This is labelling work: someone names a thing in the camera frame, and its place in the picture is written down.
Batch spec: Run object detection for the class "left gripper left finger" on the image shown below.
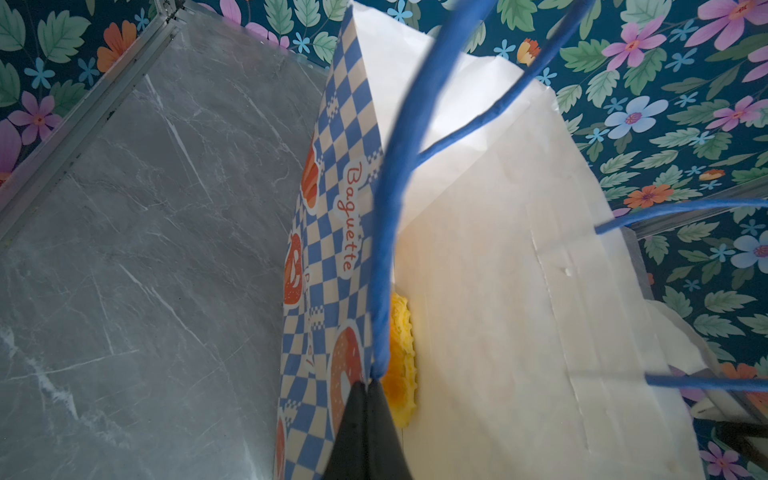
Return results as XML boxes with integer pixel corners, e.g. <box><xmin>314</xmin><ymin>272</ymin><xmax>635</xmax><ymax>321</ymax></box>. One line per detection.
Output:
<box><xmin>323</xmin><ymin>382</ymin><xmax>366</xmax><ymax>480</ymax></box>

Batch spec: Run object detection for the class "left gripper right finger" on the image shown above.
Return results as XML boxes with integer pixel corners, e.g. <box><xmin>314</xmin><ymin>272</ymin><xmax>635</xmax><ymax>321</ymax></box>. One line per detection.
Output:
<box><xmin>365</xmin><ymin>380</ymin><xmax>412</xmax><ymax>480</ymax></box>

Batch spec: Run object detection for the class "croissant shaped fake bread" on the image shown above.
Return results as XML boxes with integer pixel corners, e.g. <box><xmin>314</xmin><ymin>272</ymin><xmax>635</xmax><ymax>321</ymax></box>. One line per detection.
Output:
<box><xmin>381</xmin><ymin>293</ymin><xmax>418</xmax><ymax>429</ymax></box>

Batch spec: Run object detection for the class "blue checkered paper bag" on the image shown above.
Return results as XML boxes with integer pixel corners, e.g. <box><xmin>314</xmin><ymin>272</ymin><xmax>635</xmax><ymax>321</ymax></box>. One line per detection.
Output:
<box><xmin>273</xmin><ymin>1</ymin><xmax>767</xmax><ymax>479</ymax></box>

